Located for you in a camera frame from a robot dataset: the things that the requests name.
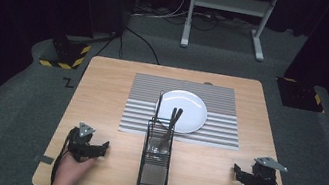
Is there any steel spoon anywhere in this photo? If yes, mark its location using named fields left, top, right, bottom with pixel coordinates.
left=156, top=105, right=178, bottom=156

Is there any bundle of black cables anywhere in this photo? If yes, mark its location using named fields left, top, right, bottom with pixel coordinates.
left=187, top=8, right=258, bottom=40

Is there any black floor cable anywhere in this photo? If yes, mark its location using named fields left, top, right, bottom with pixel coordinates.
left=118, top=25, right=166, bottom=66

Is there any white round plate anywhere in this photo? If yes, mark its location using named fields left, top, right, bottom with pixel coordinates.
left=151, top=86, right=212, bottom=138

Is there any black wire cutlery caddy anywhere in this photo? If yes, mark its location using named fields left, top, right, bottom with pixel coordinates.
left=136, top=115, right=179, bottom=185

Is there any black base with hazard tape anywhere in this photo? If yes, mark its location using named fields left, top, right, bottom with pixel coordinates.
left=37, top=31, right=93, bottom=74
left=272, top=75, right=329, bottom=114

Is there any grey striped placemat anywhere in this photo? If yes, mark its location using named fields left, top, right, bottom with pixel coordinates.
left=117, top=70, right=250, bottom=153

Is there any grey tape piece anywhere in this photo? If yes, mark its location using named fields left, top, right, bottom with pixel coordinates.
left=32, top=153, right=55, bottom=166

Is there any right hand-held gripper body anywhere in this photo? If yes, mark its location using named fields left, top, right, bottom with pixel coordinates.
left=249, top=153, right=290, bottom=185

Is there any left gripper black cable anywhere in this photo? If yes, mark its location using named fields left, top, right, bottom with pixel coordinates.
left=49, top=125, right=79, bottom=185

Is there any steel table knife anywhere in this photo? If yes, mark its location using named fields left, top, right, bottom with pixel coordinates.
left=153, top=89, right=165, bottom=125

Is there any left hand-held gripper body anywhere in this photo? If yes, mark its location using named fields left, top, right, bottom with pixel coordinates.
left=64, top=120, right=104, bottom=165

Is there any person's left hand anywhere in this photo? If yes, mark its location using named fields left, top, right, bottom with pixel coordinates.
left=52, top=149, right=99, bottom=185

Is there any white metal stand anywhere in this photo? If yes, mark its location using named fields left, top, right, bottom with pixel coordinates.
left=179, top=0, right=282, bottom=65

